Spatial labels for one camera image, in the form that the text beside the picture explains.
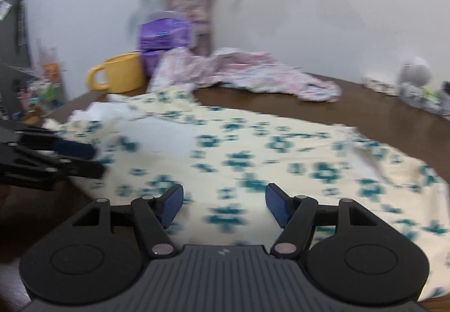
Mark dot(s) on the white astronaut figurine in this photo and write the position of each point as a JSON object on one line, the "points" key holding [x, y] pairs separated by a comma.
{"points": [[418, 71]]}

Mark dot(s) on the small green box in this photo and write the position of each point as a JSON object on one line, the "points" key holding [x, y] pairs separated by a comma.
{"points": [[431, 94]]}

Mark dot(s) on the purple textured vase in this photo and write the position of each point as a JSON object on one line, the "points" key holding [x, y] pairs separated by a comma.
{"points": [[190, 10]]}

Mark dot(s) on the opened purple tissue pack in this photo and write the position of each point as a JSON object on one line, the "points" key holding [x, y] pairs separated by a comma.
{"points": [[161, 34]]}

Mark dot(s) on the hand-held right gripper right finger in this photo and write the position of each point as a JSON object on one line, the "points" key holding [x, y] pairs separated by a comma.
{"points": [[277, 205]]}

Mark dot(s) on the pink floral garment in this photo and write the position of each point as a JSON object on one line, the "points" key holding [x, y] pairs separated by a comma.
{"points": [[246, 69]]}

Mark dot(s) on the sealed purple tissue pack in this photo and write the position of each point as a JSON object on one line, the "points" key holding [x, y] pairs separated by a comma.
{"points": [[153, 60]]}

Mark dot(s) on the grey fridge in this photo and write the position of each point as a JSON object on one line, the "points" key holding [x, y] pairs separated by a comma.
{"points": [[14, 34]]}

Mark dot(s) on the cluttered storage cart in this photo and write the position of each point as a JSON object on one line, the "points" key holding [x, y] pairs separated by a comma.
{"points": [[45, 87]]}

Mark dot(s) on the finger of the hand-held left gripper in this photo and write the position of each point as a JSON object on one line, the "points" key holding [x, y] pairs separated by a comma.
{"points": [[84, 169], [70, 148]]}

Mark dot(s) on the cream shirt with teal flowers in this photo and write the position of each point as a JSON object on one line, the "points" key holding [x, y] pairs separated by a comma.
{"points": [[246, 143]]}

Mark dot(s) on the yellow mug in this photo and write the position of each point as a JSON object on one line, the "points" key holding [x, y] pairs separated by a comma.
{"points": [[123, 73]]}

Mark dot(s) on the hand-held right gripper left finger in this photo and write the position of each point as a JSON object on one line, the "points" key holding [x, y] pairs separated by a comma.
{"points": [[172, 205]]}

